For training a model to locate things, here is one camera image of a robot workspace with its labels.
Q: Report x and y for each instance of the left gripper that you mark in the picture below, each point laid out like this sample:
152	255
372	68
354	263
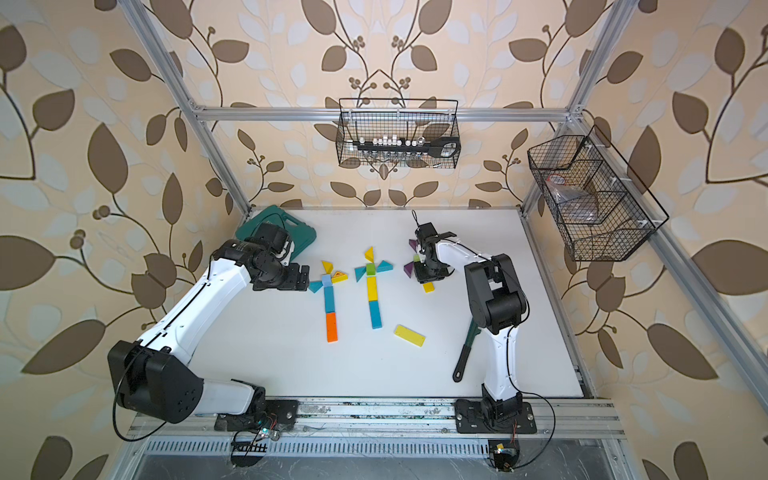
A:
293	276

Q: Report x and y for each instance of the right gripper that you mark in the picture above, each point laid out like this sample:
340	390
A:
422	277

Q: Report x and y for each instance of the lime yellow rectangular block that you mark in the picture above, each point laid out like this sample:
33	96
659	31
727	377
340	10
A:
409	335

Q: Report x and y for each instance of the teal long block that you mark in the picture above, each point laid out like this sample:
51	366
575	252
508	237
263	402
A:
375	314

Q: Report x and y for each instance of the teal long block diagonal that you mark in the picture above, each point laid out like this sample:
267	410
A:
329	299

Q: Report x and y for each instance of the orange rectangular block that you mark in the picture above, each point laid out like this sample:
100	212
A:
331	327

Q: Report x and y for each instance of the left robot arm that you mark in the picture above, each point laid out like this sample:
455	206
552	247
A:
151	375

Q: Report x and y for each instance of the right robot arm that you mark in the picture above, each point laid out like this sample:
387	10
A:
497	307

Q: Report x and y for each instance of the green plastic tool case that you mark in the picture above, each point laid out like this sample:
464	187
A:
301	233

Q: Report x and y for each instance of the plastic bag in basket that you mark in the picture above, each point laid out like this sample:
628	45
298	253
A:
572	205

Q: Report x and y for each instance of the socket set rail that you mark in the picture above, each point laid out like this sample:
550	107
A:
440	148

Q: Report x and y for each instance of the back wire basket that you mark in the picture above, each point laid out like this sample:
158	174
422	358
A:
371	118

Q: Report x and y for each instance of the wire basket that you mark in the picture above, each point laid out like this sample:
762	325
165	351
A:
371	118
601	207

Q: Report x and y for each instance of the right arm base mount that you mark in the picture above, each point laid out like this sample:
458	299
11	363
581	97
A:
486	416

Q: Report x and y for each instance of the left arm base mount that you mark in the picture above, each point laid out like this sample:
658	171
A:
273	415

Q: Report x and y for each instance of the right wire basket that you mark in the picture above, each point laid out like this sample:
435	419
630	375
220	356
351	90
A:
601	207

